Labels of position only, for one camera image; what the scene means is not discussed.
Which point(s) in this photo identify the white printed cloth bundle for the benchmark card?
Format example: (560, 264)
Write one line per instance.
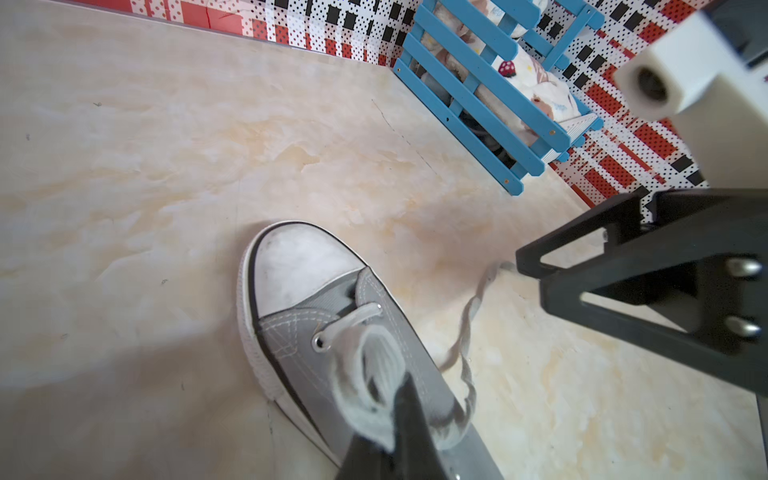
(524, 72)

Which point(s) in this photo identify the grey shoelace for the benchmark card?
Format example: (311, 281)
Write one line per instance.
(368, 369)

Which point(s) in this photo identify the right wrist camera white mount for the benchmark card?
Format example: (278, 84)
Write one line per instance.
(694, 78)

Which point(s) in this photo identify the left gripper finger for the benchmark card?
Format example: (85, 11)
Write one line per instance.
(414, 455)

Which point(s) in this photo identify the grey canvas sneaker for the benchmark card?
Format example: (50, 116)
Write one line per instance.
(297, 278)

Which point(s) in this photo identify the blue white slatted crate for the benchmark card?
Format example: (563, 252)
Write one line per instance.
(554, 140)

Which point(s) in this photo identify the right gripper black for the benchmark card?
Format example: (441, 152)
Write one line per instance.
(701, 302)

